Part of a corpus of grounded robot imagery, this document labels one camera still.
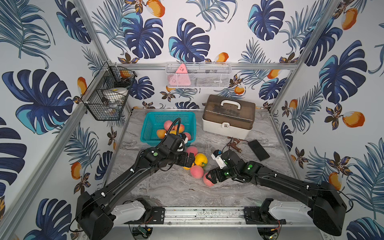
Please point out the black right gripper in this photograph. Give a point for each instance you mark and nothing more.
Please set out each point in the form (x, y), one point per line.
(217, 172)

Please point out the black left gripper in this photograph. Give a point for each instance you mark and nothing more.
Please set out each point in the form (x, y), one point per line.
(186, 159)

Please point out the orange peach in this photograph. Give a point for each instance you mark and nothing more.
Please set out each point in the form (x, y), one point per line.
(196, 172)
(161, 133)

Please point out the teal plastic basket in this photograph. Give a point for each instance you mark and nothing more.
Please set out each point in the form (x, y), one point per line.
(155, 121)

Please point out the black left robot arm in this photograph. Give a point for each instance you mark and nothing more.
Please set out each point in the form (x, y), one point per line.
(94, 211)

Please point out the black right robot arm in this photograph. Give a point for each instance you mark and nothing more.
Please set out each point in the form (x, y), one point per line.
(326, 207)

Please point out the pink peach top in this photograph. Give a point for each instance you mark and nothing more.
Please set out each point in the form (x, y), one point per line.
(192, 150)

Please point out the yellow peach centre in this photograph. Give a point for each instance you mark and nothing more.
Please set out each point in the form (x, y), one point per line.
(201, 160)

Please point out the black phone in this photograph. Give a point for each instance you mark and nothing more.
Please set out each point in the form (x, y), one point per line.
(258, 150)

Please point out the brown white storage box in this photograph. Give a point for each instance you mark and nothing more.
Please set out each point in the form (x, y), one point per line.
(228, 117)

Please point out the pink triangle object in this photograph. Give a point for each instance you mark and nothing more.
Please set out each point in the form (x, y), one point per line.
(180, 78)

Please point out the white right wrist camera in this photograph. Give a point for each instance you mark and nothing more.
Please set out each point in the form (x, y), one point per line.
(217, 156)

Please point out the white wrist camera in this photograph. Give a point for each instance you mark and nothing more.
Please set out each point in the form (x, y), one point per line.
(217, 156)
(184, 137)

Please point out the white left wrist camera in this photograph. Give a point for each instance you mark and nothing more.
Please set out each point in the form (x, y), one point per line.
(184, 137)

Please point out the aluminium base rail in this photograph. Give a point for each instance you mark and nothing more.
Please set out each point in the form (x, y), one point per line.
(285, 213)

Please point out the clear wall shelf tray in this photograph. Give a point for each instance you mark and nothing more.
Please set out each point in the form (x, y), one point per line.
(203, 75)

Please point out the white bowl in wire basket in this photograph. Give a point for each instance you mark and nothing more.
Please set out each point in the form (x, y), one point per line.
(115, 95)

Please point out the black wire wall basket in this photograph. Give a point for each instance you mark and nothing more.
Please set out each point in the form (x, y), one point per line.
(108, 77)

